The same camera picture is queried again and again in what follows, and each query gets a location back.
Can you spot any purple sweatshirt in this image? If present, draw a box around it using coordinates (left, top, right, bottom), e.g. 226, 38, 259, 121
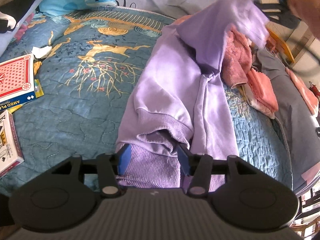
116, 0, 268, 189

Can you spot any grey cloth on armrest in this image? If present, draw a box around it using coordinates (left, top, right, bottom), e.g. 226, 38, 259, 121
253, 48, 319, 193

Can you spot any pink fleece garment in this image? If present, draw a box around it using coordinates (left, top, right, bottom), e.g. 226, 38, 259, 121
177, 15, 252, 89

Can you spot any red playing card box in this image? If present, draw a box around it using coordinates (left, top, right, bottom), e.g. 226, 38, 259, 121
0, 54, 36, 112

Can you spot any black white garment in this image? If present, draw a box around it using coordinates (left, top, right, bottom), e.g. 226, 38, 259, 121
1, 0, 37, 34

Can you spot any folded white floral cloth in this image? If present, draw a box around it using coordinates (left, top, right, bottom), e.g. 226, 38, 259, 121
238, 84, 275, 120

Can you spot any crumpled white tissue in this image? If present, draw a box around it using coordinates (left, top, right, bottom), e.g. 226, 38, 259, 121
31, 46, 52, 59

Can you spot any pink towel on armrest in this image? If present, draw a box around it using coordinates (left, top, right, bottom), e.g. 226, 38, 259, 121
285, 67, 319, 117

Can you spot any person's right hand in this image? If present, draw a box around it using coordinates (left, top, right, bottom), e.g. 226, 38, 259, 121
287, 0, 320, 40

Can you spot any folded pink towel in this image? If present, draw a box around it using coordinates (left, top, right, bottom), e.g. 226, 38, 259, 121
247, 68, 279, 113

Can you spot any king of spades card box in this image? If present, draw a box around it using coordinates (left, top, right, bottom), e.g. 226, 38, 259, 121
0, 110, 24, 178

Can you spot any light blue folded garment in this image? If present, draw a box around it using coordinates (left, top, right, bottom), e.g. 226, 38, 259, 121
1, 0, 42, 55

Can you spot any blue gold patterned quilt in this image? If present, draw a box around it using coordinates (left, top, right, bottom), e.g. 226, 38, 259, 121
1, 8, 293, 196

